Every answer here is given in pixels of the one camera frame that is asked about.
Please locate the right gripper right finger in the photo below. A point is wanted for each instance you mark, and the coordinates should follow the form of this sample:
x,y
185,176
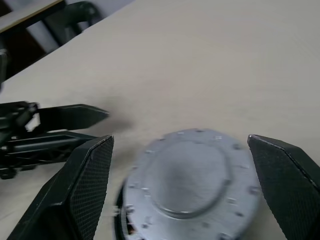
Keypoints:
x,y
287,190

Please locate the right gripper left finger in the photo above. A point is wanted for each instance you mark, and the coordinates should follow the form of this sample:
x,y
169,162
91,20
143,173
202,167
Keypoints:
x,y
75,195

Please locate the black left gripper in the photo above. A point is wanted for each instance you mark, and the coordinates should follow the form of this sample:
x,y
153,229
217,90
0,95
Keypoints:
x,y
12,117

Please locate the round silver metal lid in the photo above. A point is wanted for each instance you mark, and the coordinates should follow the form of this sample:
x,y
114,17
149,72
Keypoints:
x,y
190,175

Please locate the light wooden desk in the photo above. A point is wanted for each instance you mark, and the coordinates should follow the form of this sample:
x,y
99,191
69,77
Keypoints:
x,y
25,12

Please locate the dark green chair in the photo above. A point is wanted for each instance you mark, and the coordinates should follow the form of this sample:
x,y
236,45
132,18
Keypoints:
x,y
82,10

